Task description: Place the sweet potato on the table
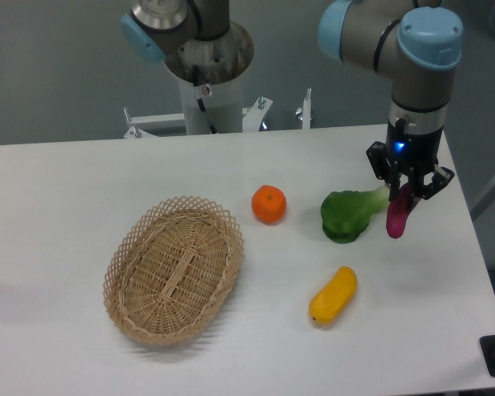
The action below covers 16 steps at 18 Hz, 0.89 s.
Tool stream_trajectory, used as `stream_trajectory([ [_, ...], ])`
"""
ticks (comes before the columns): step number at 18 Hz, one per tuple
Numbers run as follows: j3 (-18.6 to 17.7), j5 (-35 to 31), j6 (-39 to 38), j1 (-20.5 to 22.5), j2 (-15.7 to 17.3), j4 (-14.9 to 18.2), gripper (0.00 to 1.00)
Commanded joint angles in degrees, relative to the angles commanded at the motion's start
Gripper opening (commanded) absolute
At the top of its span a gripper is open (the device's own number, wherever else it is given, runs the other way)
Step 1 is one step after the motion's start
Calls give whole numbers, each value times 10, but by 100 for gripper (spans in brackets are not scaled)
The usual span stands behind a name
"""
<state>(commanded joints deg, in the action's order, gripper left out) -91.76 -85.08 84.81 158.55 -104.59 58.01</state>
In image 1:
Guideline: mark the woven wicker basket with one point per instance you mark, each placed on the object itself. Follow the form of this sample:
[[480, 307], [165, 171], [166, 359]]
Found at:
[[173, 271]]

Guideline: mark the green bok choy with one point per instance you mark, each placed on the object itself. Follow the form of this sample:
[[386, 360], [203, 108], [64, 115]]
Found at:
[[347, 214]]

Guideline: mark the orange tangerine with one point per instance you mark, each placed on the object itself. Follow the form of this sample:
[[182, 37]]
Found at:
[[269, 204]]

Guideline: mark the magenta sweet potato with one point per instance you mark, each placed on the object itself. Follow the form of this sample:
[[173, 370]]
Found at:
[[398, 212]]

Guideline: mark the yellow mango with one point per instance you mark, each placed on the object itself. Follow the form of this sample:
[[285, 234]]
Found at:
[[332, 299]]

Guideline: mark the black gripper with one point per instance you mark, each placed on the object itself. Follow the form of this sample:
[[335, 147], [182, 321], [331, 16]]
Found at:
[[412, 154]]

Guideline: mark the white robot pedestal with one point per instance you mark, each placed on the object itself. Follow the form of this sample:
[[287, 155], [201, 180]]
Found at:
[[213, 69]]

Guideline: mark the white metal base frame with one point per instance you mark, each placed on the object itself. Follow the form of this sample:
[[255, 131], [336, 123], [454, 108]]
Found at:
[[200, 118]]

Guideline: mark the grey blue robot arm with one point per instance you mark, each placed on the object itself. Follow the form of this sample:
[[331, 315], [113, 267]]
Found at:
[[415, 44]]

